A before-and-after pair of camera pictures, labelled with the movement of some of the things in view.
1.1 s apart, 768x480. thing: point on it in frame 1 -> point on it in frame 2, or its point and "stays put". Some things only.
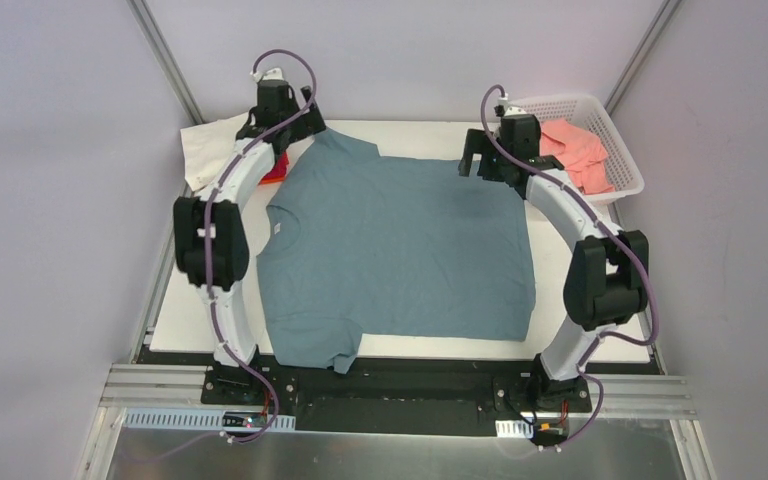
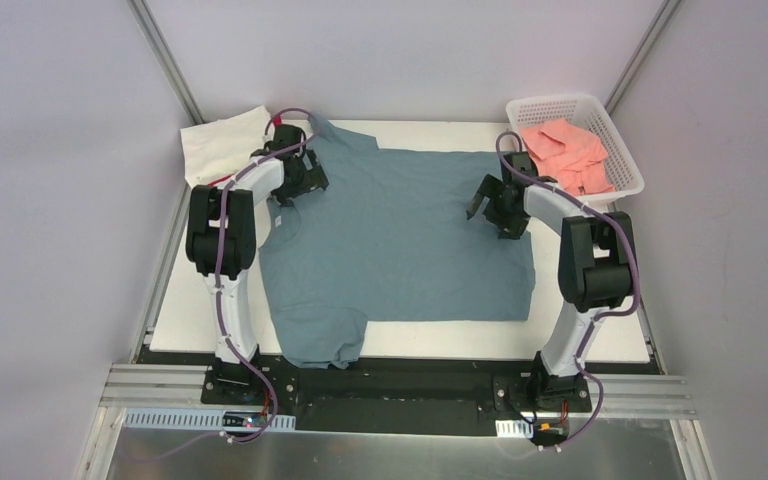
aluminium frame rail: x=154 y=385 stays put
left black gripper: x=314 y=121 -> x=306 y=178
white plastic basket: x=624 y=173 stays put
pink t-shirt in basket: x=580 y=152 stays put
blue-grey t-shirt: x=361 y=244 stays put
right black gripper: x=487 y=165 -> x=492 y=201
